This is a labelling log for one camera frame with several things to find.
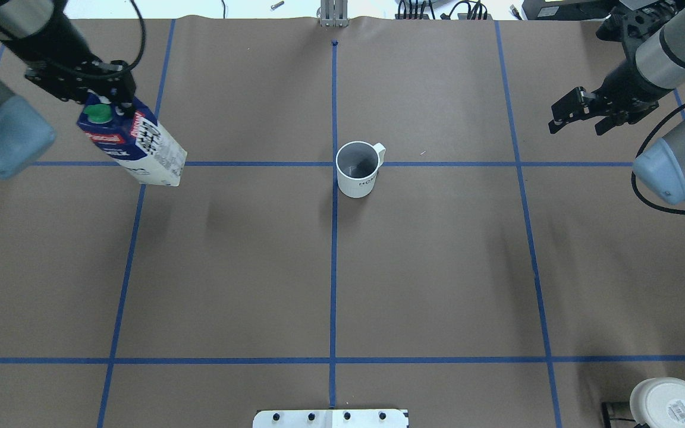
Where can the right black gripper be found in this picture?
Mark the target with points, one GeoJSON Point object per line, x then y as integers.
{"type": "Point", "coordinates": [626, 78]}

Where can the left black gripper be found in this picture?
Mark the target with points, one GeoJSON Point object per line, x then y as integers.
{"type": "Point", "coordinates": [41, 54]}

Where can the blue white milk carton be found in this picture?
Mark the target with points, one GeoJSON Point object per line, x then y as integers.
{"type": "Point", "coordinates": [139, 143]}

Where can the white mug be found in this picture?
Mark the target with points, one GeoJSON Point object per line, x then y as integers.
{"type": "Point", "coordinates": [659, 402]}
{"type": "Point", "coordinates": [357, 164]}

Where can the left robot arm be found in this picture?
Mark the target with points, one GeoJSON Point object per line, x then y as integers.
{"type": "Point", "coordinates": [57, 58]}

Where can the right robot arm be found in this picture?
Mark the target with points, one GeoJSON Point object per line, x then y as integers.
{"type": "Point", "coordinates": [652, 34]}

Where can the white mug in rack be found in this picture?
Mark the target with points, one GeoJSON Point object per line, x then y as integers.
{"type": "Point", "coordinates": [659, 402]}

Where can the aluminium frame post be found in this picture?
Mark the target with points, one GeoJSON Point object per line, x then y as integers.
{"type": "Point", "coordinates": [333, 14]}

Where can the black wire mug rack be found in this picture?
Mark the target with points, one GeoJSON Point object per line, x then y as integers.
{"type": "Point", "coordinates": [617, 414]}

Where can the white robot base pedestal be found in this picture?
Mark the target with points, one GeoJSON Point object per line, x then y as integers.
{"type": "Point", "coordinates": [388, 417]}

